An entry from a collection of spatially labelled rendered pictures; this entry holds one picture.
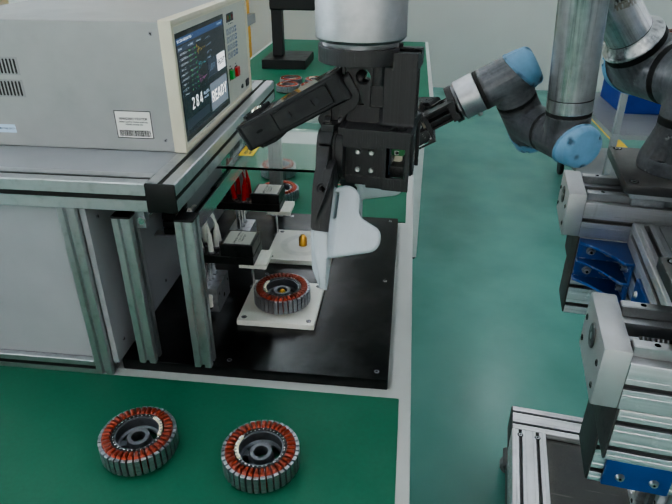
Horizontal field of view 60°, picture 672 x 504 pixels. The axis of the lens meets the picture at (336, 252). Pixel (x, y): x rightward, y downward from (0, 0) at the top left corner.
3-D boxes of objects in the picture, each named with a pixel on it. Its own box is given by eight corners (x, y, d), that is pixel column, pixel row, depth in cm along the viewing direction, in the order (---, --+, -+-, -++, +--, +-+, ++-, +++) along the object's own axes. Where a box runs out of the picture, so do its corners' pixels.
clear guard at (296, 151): (371, 158, 126) (372, 131, 123) (362, 203, 105) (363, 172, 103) (223, 152, 130) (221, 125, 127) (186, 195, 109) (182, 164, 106)
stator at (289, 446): (302, 435, 91) (301, 417, 89) (297, 496, 81) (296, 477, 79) (229, 434, 91) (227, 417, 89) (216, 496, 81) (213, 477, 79)
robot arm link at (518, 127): (539, 167, 110) (519, 120, 104) (507, 148, 120) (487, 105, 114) (574, 142, 110) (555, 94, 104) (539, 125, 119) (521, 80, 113)
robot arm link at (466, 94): (468, 68, 111) (486, 106, 114) (446, 80, 113) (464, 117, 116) (471, 77, 105) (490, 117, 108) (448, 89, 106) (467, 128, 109)
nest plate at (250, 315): (324, 288, 124) (324, 283, 124) (314, 330, 111) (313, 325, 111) (255, 284, 126) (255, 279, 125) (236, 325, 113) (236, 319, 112)
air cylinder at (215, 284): (230, 292, 123) (228, 269, 121) (220, 312, 117) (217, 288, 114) (207, 290, 124) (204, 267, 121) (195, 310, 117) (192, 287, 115)
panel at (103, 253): (226, 208, 161) (215, 98, 146) (120, 362, 103) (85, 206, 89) (222, 207, 161) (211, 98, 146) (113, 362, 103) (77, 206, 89)
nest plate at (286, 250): (338, 236, 145) (338, 232, 145) (330, 266, 132) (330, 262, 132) (278, 233, 147) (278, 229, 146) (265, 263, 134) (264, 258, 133)
